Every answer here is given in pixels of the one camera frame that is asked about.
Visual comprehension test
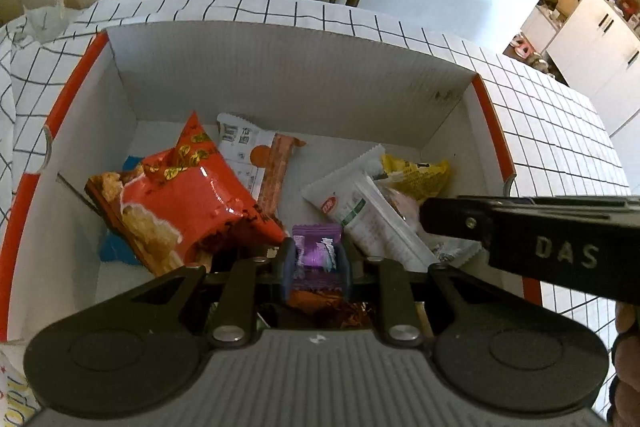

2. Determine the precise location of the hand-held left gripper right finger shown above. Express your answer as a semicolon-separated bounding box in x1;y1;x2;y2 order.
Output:
336;238;511;348

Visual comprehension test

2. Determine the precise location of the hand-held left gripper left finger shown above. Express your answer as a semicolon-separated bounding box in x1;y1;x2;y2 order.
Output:
132;237;301;348

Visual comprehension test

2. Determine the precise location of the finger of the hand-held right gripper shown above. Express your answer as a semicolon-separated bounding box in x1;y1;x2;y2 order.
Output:
420;195;493;253

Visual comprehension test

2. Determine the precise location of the purple candy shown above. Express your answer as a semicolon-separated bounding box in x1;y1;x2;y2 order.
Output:
291;223;343;280

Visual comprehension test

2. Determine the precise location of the orange candy wrapper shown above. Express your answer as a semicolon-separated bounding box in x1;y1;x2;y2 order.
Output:
287;288;346;315

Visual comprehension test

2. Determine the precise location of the white green snack packet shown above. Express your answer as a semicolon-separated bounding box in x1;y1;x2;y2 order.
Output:
301;146;438;273

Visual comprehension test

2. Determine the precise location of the yellow snack packet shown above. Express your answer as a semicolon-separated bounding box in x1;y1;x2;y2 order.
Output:
381;153;451;202

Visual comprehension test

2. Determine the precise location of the red chips bag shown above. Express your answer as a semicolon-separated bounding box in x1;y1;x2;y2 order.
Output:
85;111;286;278

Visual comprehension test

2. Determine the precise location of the white orange snack packet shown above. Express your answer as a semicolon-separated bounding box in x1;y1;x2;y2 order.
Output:
216;113;307;215

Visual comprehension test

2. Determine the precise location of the blue snack packet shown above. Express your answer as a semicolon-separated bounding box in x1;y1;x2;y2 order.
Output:
99;156;146;267

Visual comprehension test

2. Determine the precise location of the white cardboard box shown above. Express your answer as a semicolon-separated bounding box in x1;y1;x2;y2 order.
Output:
0;21;543;343

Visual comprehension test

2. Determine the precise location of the person's right hand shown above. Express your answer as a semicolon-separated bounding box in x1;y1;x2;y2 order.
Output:
606;302;640;427

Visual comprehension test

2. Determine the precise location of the checkered tablecloth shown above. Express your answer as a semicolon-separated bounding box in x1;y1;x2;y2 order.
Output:
0;0;640;427

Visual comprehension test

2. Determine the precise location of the row of shoes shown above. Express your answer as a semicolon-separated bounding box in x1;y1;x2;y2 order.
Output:
510;34;566;80

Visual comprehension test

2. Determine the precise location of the white hallway cabinet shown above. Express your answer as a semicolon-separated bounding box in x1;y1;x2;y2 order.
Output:
520;0;640;138

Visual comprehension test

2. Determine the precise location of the colourful printed cloth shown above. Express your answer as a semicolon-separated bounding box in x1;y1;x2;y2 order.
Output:
0;342;41;427

